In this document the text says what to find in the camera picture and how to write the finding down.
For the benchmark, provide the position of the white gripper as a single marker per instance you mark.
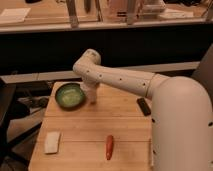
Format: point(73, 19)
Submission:
point(90, 92)

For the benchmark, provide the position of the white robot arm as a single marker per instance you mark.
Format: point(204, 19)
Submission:
point(181, 113)

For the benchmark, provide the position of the green ceramic bowl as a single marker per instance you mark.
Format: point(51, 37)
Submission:
point(69, 96)

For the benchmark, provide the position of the black rectangular remote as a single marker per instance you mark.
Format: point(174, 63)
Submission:
point(144, 106)

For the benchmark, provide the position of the white sponge block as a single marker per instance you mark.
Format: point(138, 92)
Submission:
point(51, 143)

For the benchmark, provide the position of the clear plastic bottle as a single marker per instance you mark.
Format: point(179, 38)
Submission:
point(150, 153)

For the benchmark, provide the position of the white paper sheet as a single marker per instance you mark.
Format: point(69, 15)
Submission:
point(15, 15)

